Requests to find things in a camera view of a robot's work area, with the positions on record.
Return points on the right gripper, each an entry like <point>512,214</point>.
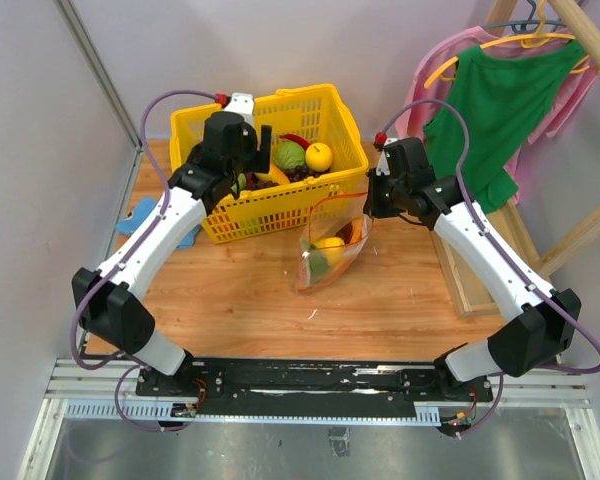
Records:
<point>372,207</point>

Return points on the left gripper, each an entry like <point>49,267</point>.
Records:
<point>258,160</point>

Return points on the papaya half slice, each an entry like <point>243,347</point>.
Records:
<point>354,232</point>

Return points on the yellow plastic basket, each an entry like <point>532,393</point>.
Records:
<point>317,114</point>

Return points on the clear zip top bag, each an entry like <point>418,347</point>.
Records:
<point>325,219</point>

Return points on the yellow lemon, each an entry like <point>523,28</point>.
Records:
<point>332,248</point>

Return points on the watermelon slice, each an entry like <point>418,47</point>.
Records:
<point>313,268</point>

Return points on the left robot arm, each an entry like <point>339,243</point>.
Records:
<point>110,298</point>

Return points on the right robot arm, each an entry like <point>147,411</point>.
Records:
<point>539,320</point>

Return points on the green tank top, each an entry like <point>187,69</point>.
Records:
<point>502,101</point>

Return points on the orange mango piece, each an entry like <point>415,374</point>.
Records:
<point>274,175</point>

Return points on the dark grape bunch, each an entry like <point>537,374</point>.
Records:
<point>296,175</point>

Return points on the red chili pepper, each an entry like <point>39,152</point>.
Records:
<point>296,139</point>

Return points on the yellow apple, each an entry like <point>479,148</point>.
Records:
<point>319,157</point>

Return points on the pink shirt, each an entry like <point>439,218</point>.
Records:
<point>433,120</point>

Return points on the blue cloth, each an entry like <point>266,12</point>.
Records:
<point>139,214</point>

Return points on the grey clothes hanger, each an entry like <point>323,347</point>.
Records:
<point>507,15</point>

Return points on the yellow clothes hanger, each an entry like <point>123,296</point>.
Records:
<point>527,41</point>

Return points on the wooden clothes rack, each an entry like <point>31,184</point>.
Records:
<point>558,173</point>

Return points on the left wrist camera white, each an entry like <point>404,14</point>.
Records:
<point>242,104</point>

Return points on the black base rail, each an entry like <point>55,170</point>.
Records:
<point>311,389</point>

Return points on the aluminium frame post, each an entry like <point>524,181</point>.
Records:
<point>79,32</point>

